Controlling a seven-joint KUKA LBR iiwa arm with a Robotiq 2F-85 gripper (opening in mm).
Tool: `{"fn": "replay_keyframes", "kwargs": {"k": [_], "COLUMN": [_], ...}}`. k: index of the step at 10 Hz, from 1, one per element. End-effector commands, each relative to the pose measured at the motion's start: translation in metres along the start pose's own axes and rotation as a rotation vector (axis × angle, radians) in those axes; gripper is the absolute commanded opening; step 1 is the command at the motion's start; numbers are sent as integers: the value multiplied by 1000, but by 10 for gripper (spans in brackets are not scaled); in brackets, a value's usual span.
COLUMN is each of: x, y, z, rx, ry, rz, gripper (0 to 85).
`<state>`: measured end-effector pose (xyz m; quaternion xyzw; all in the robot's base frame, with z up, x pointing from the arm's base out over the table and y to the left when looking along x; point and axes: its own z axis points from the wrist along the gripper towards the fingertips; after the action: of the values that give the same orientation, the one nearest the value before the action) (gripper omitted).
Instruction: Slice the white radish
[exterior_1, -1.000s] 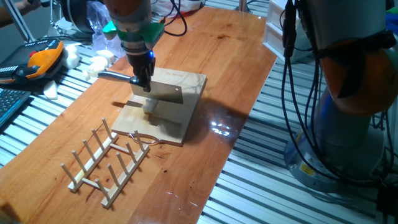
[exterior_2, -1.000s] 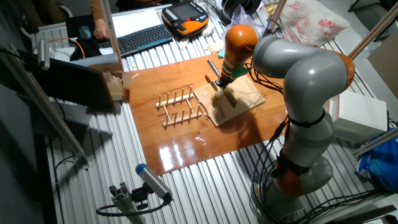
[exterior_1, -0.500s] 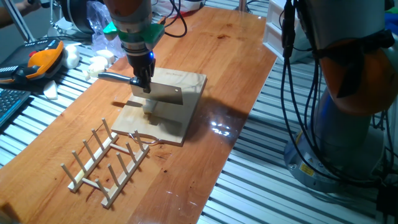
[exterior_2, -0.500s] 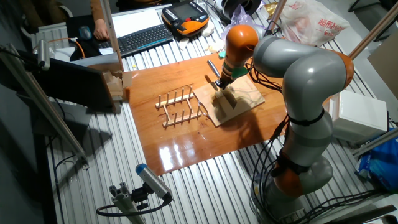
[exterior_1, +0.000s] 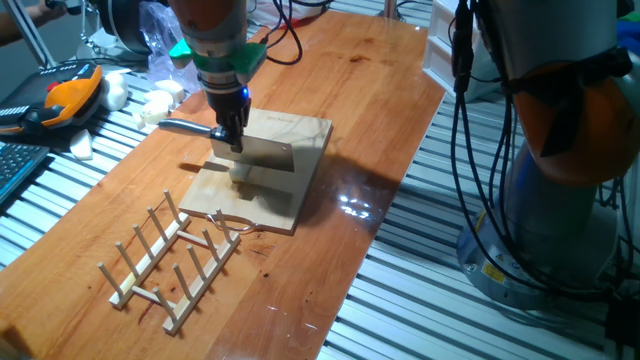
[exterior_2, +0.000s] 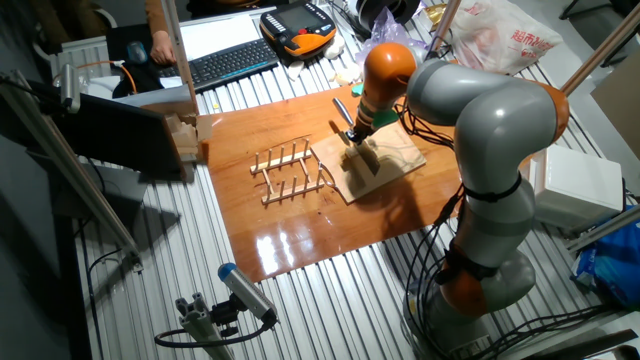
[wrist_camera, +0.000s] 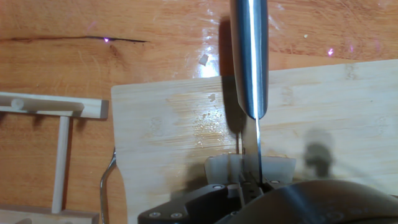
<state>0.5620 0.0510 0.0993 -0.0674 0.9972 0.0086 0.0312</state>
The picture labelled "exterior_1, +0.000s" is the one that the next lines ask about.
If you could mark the orange black teach pendant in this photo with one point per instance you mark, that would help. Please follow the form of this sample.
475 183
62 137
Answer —
70 95

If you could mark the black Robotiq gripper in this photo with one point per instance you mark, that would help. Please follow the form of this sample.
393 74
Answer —
231 109

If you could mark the silver metal pole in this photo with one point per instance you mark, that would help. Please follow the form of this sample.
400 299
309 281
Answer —
391 10

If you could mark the black round device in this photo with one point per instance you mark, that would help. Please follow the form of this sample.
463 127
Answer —
125 25

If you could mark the white radish piece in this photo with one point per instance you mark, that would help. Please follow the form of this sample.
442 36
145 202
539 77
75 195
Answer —
239 175

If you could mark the blue plastic bag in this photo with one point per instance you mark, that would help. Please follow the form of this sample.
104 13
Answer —
627 37

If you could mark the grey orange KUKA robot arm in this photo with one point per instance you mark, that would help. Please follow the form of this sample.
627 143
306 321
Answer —
565 125

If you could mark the aluminium frame post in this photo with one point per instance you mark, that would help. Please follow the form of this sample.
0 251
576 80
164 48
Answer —
30 35

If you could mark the wooden peg dish rack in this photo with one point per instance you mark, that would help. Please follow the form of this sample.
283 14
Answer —
199 289

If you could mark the person forearm brown sleeve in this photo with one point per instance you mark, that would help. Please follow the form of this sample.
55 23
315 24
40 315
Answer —
11 29

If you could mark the person hand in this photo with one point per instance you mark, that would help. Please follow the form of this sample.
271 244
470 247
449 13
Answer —
40 11

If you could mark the white plastic bag red print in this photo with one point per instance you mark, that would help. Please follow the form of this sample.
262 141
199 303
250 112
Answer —
315 7

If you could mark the steel cleaver knife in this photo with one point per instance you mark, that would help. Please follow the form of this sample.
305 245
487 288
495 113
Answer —
270 155

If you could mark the black computer keyboard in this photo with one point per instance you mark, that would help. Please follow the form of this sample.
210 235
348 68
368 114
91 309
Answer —
20 165

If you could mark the white radish chunk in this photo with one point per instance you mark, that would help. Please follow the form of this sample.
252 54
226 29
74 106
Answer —
115 92
81 145
155 112
167 90

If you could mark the white plastic drawer box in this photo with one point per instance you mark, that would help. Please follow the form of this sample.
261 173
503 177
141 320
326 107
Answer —
440 50

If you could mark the clear plastic bag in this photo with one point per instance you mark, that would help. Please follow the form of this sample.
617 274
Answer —
160 30

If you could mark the large glossy wooden board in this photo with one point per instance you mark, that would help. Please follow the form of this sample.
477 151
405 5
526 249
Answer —
325 75

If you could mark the black handheld device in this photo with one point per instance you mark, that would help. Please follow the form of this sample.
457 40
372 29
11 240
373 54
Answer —
67 4

